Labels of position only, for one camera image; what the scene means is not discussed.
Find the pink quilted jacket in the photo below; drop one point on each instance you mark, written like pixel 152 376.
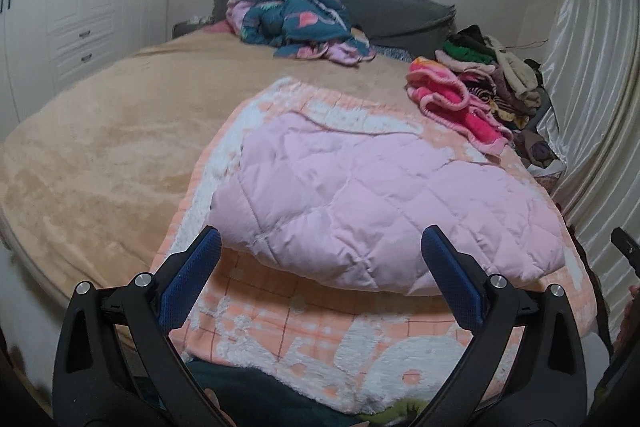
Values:
pixel 348 210

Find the pink fleece garment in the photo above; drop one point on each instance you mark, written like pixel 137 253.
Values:
pixel 443 97

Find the green yellow clothing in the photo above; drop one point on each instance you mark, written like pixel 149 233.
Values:
pixel 403 411

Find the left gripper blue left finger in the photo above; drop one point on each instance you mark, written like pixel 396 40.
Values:
pixel 116 365

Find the bag of clothes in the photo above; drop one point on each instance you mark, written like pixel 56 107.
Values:
pixel 538 158

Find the cream satin curtain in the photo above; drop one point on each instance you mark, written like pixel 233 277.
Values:
pixel 591 74

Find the tan bed cover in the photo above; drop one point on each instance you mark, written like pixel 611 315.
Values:
pixel 90 183

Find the grey headboard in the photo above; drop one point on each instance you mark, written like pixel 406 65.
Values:
pixel 417 26

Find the person's right hand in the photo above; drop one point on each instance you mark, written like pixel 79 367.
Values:
pixel 625 326

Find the teal flamingo quilt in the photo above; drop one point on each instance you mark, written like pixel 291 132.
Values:
pixel 301 29

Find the pile of folded clothes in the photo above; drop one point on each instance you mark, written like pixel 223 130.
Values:
pixel 512 88

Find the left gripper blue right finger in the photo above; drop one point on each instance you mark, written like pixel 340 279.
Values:
pixel 524 365

